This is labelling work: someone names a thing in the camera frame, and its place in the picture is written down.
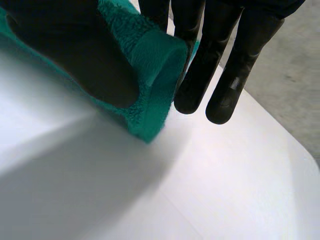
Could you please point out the teal towel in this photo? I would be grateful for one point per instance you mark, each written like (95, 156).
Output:
(160, 62)

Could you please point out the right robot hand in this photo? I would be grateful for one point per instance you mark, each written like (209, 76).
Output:
(75, 50)

